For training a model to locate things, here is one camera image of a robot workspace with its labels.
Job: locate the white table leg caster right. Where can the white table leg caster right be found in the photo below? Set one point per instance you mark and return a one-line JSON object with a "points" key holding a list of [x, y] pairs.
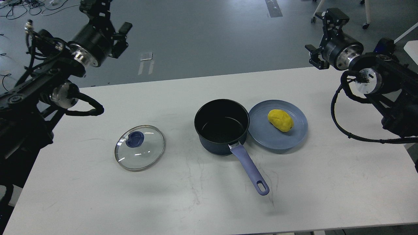
{"points": [[406, 32]]}

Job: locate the blue round plate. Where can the blue round plate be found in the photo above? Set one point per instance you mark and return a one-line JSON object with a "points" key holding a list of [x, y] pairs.
{"points": [[265, 134]]}

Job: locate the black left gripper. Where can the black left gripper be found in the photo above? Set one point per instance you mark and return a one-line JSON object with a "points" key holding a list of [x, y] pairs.
{"points": [[98, 40]]}

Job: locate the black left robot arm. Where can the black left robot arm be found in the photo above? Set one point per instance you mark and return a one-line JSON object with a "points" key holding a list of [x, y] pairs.
{"points": [[43, 94]]}

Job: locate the dark blue saucepan purple handle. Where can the dark blue saucepan purple handle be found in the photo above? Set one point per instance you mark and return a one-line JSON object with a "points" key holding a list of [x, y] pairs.
{"points": [[222, 126]]}

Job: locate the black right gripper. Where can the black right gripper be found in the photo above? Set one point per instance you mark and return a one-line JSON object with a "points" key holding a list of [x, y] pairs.
{"points": [[337, 49]]}

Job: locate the glass pot lid blue knob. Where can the glass pot lid blue knob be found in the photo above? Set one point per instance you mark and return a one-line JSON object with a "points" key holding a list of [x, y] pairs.
{"points": [[140, 148]]}

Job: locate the white side table corner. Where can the white side table corner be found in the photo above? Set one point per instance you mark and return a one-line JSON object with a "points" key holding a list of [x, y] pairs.
{"points": [[411, 48]]}

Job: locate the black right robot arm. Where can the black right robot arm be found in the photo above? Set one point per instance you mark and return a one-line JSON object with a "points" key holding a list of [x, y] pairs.
{"points": [[375, 78]]}

